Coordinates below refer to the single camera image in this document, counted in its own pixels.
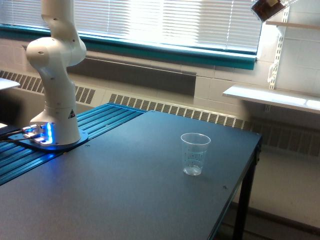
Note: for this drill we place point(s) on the baseboard radiator heater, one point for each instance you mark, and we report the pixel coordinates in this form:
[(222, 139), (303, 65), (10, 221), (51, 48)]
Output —
[(295, 139)]

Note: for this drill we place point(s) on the white shelf bracket rail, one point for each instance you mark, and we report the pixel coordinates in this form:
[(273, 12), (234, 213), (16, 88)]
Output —
[(281, 28)]

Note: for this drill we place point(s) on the white lower wall shelf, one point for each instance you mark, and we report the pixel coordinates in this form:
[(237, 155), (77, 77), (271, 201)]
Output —
[(278, 98)]

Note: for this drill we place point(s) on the black table leg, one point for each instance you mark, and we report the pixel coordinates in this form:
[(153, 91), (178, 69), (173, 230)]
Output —
[(244, 197)]

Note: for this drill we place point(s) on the white window blinds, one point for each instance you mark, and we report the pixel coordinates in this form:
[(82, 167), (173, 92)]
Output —
[(224, 25)]

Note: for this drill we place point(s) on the clear plastic cup on table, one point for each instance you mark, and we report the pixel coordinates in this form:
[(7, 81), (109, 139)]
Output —
[(194, 151)]

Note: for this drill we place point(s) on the clear cup with brown pellets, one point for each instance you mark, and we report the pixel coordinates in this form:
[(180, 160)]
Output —
[(265, 9)]

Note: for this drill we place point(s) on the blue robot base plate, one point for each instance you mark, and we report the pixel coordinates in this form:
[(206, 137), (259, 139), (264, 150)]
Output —
[(54, 148)]

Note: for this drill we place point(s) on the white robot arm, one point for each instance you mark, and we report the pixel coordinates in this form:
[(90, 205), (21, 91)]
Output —
[(51, 56)]

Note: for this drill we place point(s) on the blue aluminium rail frame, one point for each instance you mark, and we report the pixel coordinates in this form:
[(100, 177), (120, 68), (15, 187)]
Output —
[(20, 157)]

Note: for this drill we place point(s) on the white desk corner at left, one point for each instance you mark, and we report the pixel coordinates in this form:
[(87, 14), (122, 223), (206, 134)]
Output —
[(8, 84)]

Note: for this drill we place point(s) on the wooden upper wall shelf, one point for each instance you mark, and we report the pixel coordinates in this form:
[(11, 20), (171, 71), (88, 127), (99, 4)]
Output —
[(292, 25)]

